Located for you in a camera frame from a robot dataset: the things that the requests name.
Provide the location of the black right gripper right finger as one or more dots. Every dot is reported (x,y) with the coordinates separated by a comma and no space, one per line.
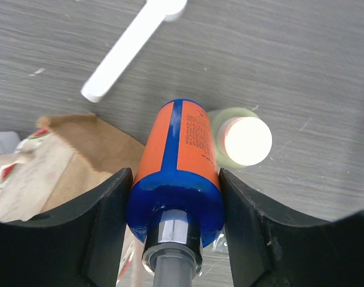
(271,244)

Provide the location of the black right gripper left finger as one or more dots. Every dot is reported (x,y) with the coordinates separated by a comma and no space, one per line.
(78,243)

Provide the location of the watermelon print canvas bag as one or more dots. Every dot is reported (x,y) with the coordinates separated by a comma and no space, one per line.
(66,157)

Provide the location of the blue orange pump bottle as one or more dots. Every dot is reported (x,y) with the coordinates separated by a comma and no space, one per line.
(175,207)

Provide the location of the pale green bottle cream cap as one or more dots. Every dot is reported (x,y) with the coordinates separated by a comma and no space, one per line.
(240,137)

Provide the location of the white rack base foot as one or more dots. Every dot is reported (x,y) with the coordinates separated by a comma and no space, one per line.
(136,35)

